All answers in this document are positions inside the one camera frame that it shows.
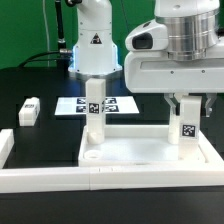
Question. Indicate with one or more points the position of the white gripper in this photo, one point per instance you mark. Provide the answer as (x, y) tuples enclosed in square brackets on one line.
[(154, 72)]

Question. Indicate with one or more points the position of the white marker base plate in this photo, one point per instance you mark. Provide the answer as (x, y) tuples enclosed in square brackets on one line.
[(114, 105)]

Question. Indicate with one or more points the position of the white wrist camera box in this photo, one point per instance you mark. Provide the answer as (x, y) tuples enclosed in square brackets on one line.
[(150, 36)]

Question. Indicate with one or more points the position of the white desk top tray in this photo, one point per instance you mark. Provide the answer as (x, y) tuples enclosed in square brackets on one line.
[(128, 145)]

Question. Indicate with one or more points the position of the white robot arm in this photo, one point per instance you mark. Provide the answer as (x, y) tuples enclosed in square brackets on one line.
[(181, 50)]

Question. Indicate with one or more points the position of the white L-shaped corner fence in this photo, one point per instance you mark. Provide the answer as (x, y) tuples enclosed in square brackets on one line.
[(78, 178)]

